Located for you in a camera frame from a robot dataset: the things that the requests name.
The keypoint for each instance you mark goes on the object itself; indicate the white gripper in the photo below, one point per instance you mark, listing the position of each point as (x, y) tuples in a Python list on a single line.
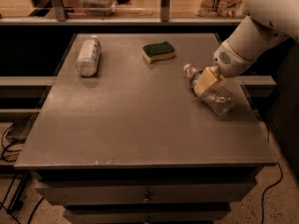
[(231, 62)]

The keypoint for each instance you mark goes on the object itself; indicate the clear water bottle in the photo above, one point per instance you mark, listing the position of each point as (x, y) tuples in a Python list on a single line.
[(218, 98)]

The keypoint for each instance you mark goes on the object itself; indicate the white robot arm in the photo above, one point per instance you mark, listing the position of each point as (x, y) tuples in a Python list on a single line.
[(265, 24)]

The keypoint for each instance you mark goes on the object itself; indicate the green yellow sponge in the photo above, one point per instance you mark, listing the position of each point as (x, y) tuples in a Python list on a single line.
[(158, 52)]

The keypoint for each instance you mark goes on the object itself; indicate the colourful snack bag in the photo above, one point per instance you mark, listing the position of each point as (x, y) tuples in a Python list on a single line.
[(222, 8)]

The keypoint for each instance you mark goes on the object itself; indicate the grey drawer cabinet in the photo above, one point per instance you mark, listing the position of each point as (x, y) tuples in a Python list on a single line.
[(139, 123)]

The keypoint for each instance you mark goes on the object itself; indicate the clear plastic container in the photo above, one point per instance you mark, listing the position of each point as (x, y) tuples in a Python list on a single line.
[(97, 7)]

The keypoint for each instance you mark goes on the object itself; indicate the upper drawer front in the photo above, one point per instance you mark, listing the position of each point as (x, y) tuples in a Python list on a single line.
[(82, 193)]

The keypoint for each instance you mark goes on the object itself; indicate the drawer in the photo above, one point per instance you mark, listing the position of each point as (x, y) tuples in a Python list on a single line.
[(147, 213), (82, 193)]

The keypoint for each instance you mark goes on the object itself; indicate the lower drawer front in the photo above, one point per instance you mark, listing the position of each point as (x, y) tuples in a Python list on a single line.
[(147, 213)]

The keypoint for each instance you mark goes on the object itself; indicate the metal shelf rail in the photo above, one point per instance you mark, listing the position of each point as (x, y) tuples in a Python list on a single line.
[(114, 21)]

